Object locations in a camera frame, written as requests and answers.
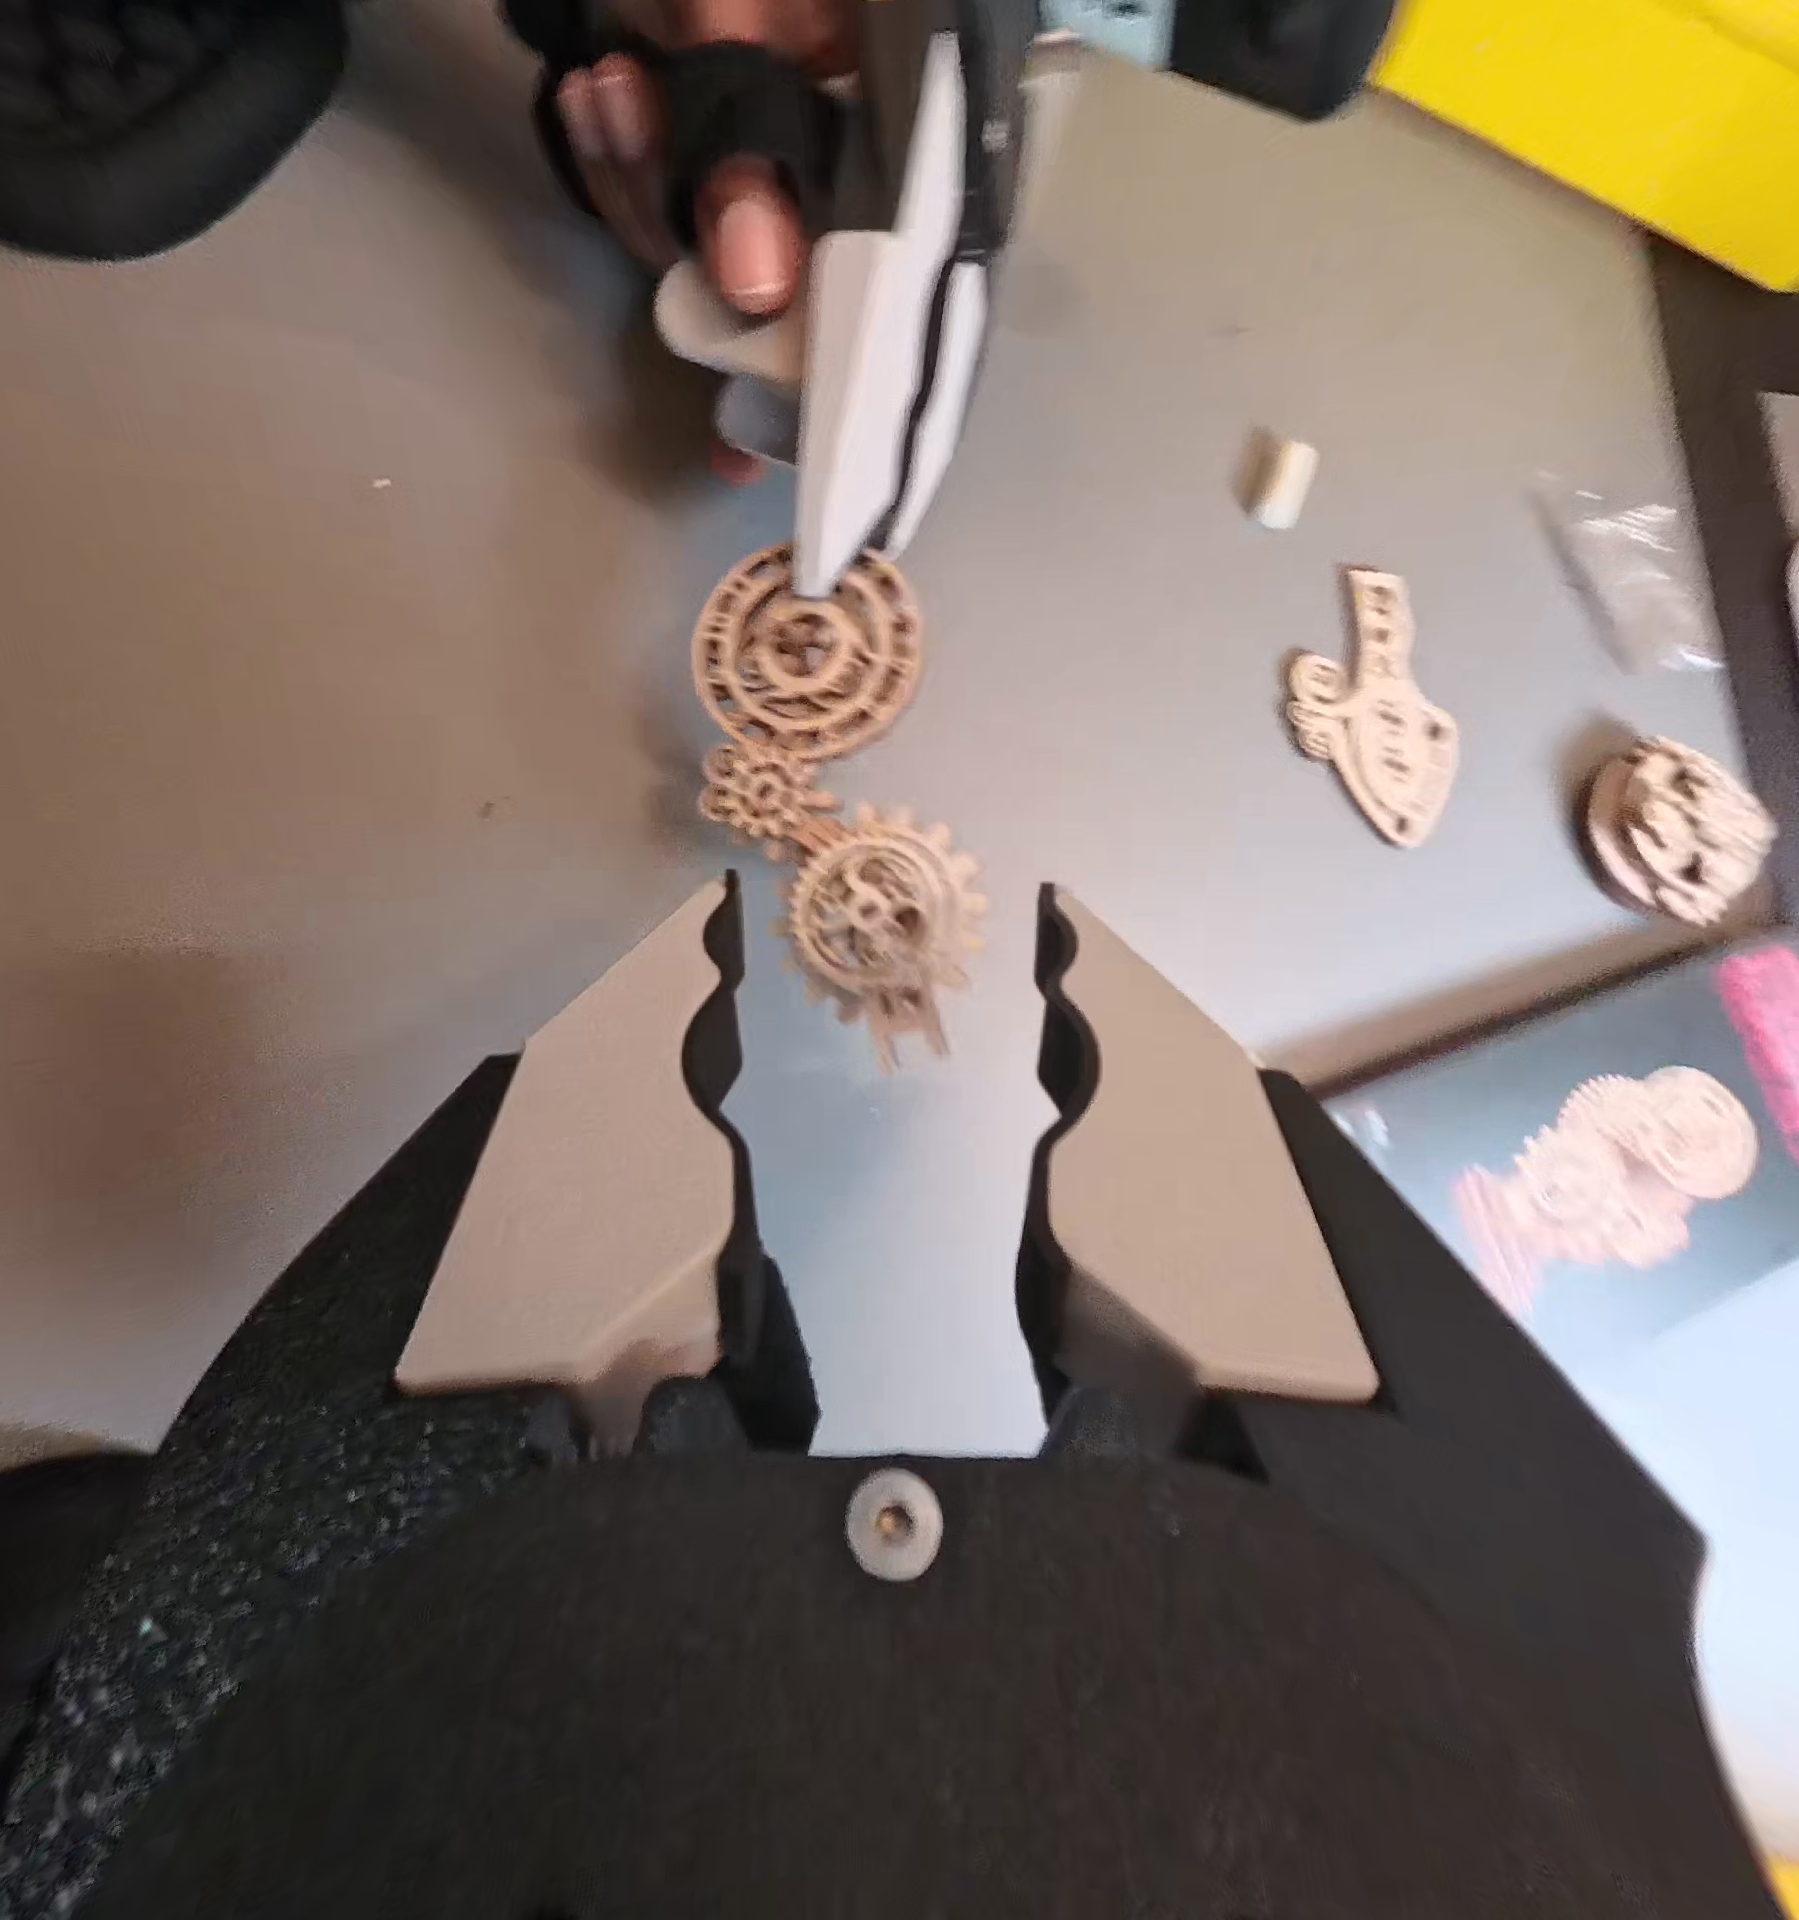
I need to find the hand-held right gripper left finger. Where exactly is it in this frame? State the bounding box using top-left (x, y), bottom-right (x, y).
top-left (396, 875), bottom-right (767, 1443)

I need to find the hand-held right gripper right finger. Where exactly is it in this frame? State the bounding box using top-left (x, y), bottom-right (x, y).
top-left (1023, 880), bottom-right (1382, 1455)

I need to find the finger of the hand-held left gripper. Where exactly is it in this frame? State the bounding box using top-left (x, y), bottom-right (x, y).
top-left (793, 29), bottom-right (976, 603)
top-left (881, 256), bottom-right (994, 555)

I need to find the wooden gear assembly with pegs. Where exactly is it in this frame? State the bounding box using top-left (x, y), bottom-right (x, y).
top-left (689, 539), bottom-right (991, 1069)

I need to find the person's left hand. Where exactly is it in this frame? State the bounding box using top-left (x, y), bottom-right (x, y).
top-left (509, 0), bottom-right (860, 319)

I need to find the small white cylinder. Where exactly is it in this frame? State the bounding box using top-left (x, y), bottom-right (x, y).
top-left (1240, 431), bottom-right (1321, 530)

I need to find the black puzzle box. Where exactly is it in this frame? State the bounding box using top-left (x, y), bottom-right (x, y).
top-left (1320, 930), bottom-right (1799, 1352)

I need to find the yellow plastic bin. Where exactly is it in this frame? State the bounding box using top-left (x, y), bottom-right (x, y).
top-left (1372, 0), bottom-right (1799, 292)

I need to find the ornate wooden teardrop piece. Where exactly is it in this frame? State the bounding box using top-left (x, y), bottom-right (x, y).
top-left (1285, 567), bottom-right (1463, 849)

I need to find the small stacked wooden gear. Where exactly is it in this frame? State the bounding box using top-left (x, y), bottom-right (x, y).
top-left (1586, 736), bottom-right (1779, 925)

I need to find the clear plastic bag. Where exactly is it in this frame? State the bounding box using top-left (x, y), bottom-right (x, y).
top-left (1536, 472), bottom-right (1726, 670)

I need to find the black textured seat cushion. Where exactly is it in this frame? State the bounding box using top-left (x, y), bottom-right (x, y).
top-left (0, 0), bottom-right (350, 263)

